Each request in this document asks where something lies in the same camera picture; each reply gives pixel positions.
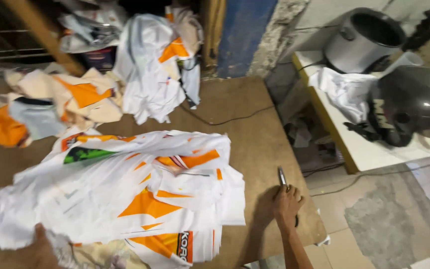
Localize person's left hand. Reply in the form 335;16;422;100
32;223;63;269

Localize person's right hand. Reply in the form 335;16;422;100
273;185;306;232

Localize metal scissors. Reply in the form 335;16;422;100
278;166;299;228

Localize stack of white orange fabric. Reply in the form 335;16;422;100
0;126;246;268

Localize white yellow-edged table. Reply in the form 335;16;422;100
292;50;430;174

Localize white cloth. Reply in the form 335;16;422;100
308;67;379;125

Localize grey motorcycle helmet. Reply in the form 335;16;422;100
344;66;430;148

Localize silver cooking pot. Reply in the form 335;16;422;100
323;7;407;74

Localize heap of white orange fabric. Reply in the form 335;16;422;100
113;4;204;125

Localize heap of cream orange fabric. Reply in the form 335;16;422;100
0;67;124;148

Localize wooden beam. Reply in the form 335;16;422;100
1;0;87;77

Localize black cable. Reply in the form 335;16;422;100
178;78;275;126

